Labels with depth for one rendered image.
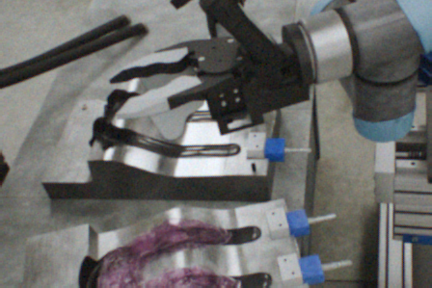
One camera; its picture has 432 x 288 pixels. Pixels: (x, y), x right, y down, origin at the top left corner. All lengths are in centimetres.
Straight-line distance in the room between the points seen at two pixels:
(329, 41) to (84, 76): 121
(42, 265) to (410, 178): 68
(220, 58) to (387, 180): 58
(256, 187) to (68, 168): 43
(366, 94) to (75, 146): 91
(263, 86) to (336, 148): 186
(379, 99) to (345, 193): 166
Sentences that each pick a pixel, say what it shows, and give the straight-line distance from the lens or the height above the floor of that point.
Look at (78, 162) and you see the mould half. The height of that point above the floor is 86.
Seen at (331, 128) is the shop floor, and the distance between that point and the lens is 266.
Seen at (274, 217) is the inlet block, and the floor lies 88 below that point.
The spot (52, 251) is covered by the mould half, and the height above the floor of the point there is 91.
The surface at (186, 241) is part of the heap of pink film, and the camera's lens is 125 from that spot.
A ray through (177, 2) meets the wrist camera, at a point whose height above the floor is 108.
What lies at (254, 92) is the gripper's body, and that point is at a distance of 70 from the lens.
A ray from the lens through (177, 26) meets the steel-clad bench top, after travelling 192.
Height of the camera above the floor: 190
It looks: 46 degrees down
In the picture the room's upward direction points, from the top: 12 degrees counter-clockwise
